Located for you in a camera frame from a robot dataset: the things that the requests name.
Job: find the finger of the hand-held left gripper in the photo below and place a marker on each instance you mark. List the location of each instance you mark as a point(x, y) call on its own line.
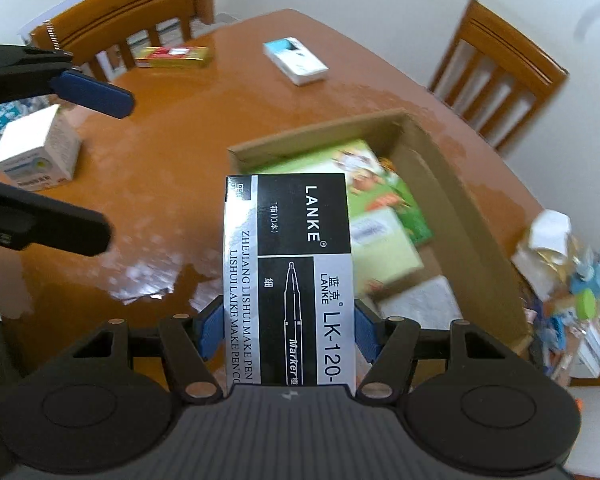
point(55, 225)
point(95, 92)

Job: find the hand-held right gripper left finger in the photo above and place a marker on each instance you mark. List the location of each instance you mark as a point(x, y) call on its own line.
point(210, 327)

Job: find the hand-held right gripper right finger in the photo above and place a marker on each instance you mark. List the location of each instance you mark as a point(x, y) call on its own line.
point(366, 332)

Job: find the large white medicine box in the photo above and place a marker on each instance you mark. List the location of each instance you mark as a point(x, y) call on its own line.
point(35, 150)

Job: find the pale green medicine box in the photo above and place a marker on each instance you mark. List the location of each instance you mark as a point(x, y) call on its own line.
point(385, 255)

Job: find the black marker pen box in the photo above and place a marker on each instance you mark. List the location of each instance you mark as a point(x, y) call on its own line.
point(290, 240)

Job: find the brown cardboard box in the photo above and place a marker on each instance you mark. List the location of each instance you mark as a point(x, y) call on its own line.
point(460, 210)

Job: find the green box with bear print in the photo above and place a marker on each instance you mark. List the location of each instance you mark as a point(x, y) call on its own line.
point(320, 170)

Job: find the white teal medicine box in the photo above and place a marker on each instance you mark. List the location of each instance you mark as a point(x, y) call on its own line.
point(300, 67)

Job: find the teal printed package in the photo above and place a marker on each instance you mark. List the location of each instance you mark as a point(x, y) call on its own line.
point(10, 112)

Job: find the red and gold box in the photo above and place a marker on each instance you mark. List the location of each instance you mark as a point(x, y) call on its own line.
point(175, 56)

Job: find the pile of colourful stationery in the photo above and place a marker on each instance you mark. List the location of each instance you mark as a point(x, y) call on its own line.
point(560, 310)

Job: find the green round cap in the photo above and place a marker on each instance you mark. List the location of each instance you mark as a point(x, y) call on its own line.
point(584, 304)

